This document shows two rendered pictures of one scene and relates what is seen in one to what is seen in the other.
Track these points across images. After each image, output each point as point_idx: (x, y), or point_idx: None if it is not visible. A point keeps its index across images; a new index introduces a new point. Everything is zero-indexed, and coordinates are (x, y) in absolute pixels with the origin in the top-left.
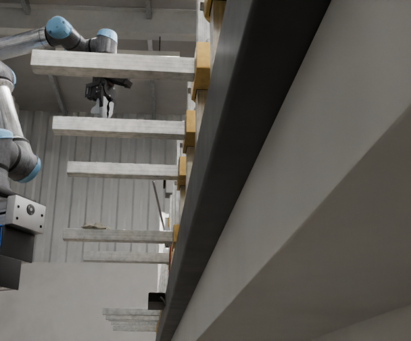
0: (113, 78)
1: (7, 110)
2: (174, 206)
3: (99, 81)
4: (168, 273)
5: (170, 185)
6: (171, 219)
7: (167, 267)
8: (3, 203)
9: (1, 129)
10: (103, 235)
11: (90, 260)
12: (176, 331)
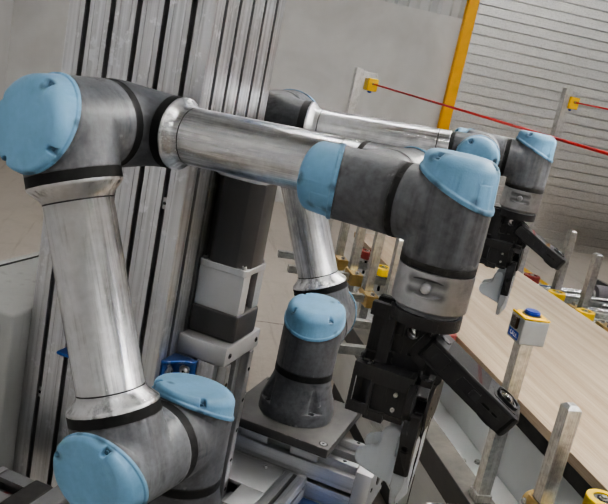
0: (539, 250)
1: (318, 221)
2: (561, 441)
3: (511, 247)
4: (491, 450)
5: (527, 334)
6: (513, 379)
7: (489, 438)
8: (347, 480)
9: (336, 320)
10: None
11: None
12: None
